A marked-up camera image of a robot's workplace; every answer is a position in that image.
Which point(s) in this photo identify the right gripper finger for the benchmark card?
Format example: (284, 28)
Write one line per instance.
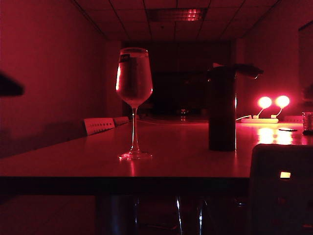
(310, 93)

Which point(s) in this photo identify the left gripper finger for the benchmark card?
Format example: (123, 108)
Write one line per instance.
(9, 86)

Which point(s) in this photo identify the black thermos cup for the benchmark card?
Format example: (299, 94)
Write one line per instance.
(221, 110)

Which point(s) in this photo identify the clear stemmed wine glass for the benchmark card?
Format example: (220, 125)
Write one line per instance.
(134, 88)

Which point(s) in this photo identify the clear glass tumbler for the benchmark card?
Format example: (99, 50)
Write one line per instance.
(308, 120)

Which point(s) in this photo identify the round usb lamp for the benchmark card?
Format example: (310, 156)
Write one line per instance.
(283, 101)
(264, 102)

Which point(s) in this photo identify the white perforated chair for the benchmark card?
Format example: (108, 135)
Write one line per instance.
(121, 120)
(99, 125)
(293, 119)

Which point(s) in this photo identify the small flat card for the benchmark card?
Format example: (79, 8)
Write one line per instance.
(288, 129)

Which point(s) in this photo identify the white power strip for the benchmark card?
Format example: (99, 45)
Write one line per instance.
(259, 120)

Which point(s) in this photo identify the dark box with lit button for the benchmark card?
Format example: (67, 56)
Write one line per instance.
(274, 195)

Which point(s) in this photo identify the small glass jar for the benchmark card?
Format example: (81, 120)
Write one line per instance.
(184, 114)

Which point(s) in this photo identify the ceiling light panel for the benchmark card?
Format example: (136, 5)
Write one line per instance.
(176, 14)

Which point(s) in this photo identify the thin chrome leg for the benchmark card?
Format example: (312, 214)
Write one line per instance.
(179, 215)
(201, 218)

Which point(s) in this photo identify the thick chrome table leg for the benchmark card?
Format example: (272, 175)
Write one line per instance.
(117, 215)

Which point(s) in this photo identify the dark door frame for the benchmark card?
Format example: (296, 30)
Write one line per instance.
(305, 56)

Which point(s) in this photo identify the dark wall screen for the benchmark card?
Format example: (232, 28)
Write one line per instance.
(181, 93)

